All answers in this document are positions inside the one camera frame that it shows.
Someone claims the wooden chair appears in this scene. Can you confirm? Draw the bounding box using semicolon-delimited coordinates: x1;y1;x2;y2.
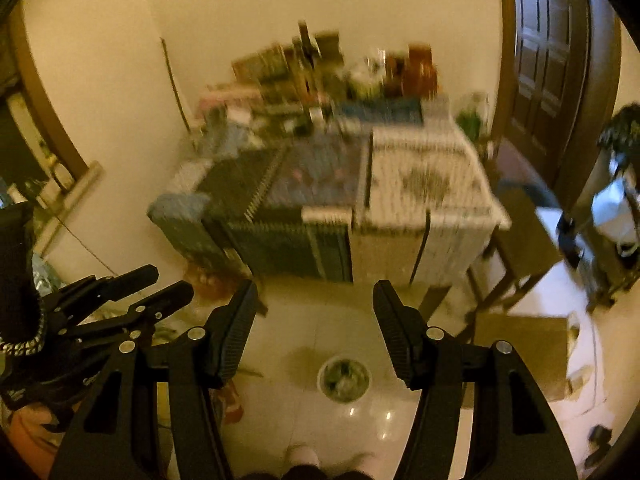
458;164;563;341

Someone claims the dark wooden door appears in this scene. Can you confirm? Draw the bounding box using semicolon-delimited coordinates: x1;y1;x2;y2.
492;0;622;209

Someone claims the patchwork patterned tablecloth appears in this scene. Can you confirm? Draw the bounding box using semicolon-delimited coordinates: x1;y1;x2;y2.
148;96;511;286

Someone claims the white plastic bag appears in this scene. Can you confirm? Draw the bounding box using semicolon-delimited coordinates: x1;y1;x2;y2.
591;177;639;257

